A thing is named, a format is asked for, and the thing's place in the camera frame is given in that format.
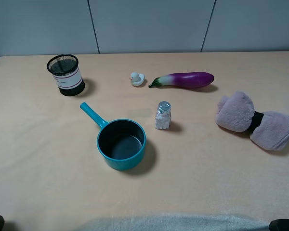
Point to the teal saucepan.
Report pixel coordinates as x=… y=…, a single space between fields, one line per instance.
x=121 y=142

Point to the white rubber duck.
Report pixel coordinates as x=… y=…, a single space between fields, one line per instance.
x=137 y=79

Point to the black mesh pen holder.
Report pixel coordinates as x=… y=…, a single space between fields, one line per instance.
x=65 y=70

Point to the pink towel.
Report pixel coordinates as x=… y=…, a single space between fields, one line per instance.
x=269 y=130

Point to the glass shaker with silver lid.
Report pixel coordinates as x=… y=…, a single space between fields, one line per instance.
x=163 y=115

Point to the purple toy eggplant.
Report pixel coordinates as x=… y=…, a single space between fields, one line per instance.
x=190 y=80

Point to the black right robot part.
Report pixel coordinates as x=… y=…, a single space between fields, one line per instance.
x=279 y=225

